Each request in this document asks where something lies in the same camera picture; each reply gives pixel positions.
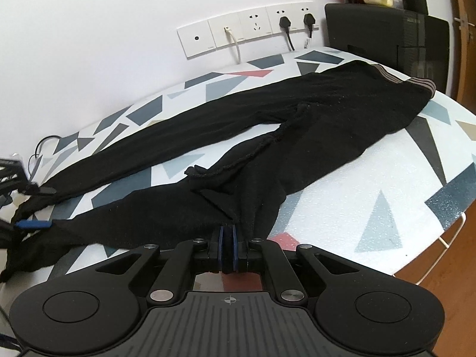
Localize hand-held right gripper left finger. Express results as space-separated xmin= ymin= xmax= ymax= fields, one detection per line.
xmin=95 ymin=225 xmax=229 ymax=307

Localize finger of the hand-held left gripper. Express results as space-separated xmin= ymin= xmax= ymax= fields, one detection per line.
xmin=14 ymin=220 xmax=53 ymax=229
xmin=17 ymin=185 xmax=56 ymax=196

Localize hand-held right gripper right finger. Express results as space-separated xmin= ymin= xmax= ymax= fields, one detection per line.
xmin=232 ymin=225 xmax=374 ymax=303

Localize black pants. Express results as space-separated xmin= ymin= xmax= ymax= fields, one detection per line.
xmin=0 ymin=59 xmax=436 ymax=283

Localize black power plug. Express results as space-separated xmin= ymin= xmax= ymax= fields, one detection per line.
xmin=278 ymin=15 xmax=296 ymax=52
xmin=303 ymin=13 xmax=317 ymax=40

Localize black cabinet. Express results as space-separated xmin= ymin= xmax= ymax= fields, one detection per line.
xmin=325 ymin=3 xmax=450 ymax=95

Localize wooden door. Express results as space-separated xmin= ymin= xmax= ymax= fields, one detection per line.
xmin=448 ymin=0 xmax=476 ymax=112

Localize white cable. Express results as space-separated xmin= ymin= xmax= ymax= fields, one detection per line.
xmin=223 ymin=26 xmax=242 ymax=64

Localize white wall socket row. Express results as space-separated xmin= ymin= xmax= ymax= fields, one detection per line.
xmin=176 ymin=2 xmax=320 ymax=59

